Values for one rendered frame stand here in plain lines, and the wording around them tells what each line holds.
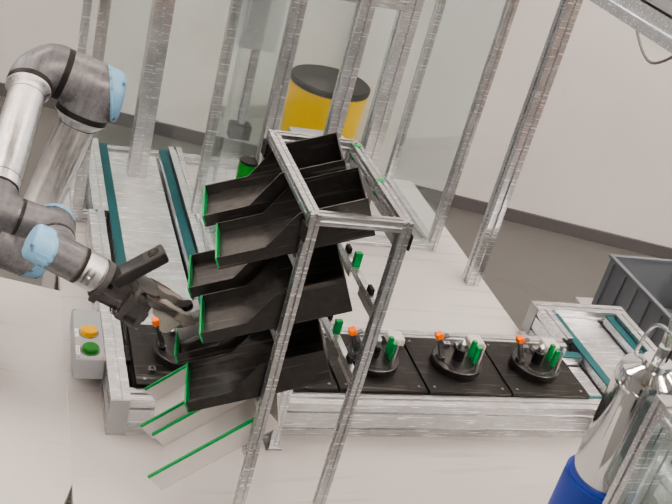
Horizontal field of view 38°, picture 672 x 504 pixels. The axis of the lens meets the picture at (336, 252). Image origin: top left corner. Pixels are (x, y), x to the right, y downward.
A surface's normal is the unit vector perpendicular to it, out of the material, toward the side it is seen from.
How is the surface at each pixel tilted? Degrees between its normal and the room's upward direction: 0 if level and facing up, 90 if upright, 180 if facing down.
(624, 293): 90
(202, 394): 25
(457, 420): 90
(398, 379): 0
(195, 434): 45
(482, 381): 0
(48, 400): 0
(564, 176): 90
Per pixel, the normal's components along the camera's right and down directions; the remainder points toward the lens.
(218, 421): -0.51, -0.72
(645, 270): 0.26, 0.52
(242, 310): -0.19, -0.84
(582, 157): -0.05, 0.47
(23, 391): 0.24, -0.85
